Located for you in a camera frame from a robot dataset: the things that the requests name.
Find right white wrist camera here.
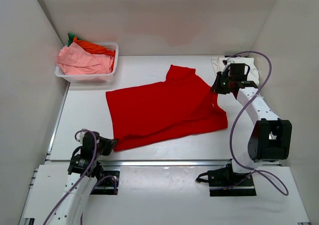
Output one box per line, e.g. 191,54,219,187
222,59,232,72

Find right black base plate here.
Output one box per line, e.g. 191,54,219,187
195,164,257,197

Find pink t shirt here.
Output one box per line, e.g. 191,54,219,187
56,42,114,75

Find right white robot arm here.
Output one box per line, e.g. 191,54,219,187
211,63,292,186

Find orange t shirt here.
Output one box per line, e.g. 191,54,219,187
73,36,116,72

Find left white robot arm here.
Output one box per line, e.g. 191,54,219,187
21,129,119,225

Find red t shirt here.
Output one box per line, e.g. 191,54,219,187
106,65,228,152

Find folded white t shirt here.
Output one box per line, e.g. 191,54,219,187
211,56,260,86

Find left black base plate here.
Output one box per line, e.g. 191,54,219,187
91,166,120,195

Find white plastic basket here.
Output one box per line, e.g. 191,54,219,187
55,42,119,83

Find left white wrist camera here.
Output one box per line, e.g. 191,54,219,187
75,130,86,144

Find green cloth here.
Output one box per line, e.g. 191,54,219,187
67,32,76,44

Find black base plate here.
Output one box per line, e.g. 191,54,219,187
91,166,120,195
195,164,257,197

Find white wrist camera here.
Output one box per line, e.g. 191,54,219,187
75,130,86,144
222,59,232,72

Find aluminium rail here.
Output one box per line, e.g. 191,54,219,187
101,160,230,166

